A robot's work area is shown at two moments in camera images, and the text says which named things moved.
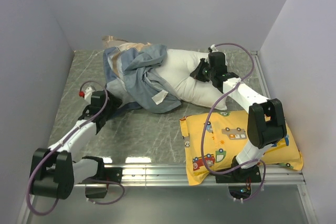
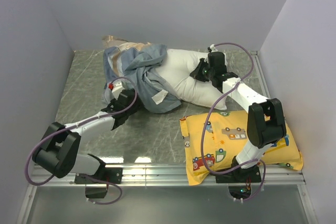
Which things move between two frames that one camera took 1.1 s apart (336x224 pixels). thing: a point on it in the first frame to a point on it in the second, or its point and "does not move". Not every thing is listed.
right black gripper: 197,73 does not move
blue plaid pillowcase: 128,68 does not move
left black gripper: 114,103 to 135,108
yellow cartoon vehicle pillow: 210,140 does not move
